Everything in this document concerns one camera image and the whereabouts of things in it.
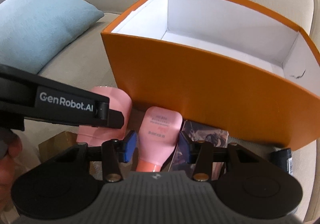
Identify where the pink lotion bottle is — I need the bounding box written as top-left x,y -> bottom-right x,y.
136,106 -> 183,172

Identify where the pink cylindrical container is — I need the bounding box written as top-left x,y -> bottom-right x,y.
76,86 -> 132,147

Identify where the orange cardboard box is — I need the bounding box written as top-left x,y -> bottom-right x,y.
101,0 -> 319,150

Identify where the person's left hand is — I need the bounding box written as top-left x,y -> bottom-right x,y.
1,129 -> 22,212

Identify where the printed picture card box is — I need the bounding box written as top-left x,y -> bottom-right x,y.
169,120 -> 229,177

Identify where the brown cardboard box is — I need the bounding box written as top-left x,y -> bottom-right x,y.
38,131 -> 77,163

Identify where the light blue cushion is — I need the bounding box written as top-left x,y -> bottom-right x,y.
1,0 -> 104,74

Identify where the small black bottle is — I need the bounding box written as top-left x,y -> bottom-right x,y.
269,148 -> 293,176

